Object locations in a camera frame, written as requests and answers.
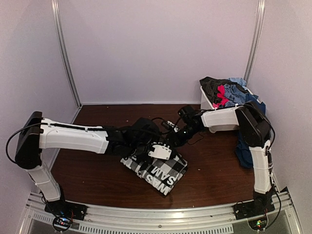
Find light blue garment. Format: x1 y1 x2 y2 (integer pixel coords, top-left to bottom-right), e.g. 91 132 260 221
228 78 248 90

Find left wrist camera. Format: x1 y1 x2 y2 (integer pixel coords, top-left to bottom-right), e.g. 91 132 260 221
148 144 172 160

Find right black cable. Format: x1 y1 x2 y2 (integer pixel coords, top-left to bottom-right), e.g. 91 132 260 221
151 117 181 134

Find black white plaid shirt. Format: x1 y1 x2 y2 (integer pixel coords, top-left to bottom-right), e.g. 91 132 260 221
120 143 188 196

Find black cable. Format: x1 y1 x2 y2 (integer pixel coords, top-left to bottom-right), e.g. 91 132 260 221
151 117 181 134
6 121 42 171

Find right aluminium corner post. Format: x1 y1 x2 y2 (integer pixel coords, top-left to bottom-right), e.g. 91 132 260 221
244 0 266 83

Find white plastic laundry bin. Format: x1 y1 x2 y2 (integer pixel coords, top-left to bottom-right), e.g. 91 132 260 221
200 86 239 133

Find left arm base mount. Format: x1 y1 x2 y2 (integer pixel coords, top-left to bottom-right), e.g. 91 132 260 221
41 187 87 233

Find left aluminium corner post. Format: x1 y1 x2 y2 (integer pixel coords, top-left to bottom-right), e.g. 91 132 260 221
51 0 82 109

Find left black cable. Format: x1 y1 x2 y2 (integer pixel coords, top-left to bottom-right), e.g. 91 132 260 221
6 121 42 171

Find navy blue garment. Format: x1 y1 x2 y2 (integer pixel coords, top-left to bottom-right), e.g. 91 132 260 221
235 94 266 169

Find aluminium front rail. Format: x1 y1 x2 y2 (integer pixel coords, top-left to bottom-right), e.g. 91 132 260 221
17 192 303 234

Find red pink garment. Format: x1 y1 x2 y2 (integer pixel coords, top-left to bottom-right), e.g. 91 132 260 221
213 85 229 109

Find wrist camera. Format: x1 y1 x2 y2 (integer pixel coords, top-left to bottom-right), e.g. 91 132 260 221
161 120 179 133
148 144 172 160

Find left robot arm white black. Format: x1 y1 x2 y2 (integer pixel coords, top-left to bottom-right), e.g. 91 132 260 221
5 111 170 216

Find dark grey garment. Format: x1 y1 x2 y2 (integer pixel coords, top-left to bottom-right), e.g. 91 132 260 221
199 77 228 104

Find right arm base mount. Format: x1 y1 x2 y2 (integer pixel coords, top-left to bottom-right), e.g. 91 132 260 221
233 189 275 231

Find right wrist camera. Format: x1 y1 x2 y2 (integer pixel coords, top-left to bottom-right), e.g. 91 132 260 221
161 120 179 133

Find aluminium corner post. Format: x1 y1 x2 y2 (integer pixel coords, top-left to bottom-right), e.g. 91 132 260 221
244 0 266 83
51 0 82 109

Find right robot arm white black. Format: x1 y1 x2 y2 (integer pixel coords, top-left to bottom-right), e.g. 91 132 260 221
166 101 274 215

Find blue patterned garment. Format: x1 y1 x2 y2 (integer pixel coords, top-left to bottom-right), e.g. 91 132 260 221
224 84 249 107

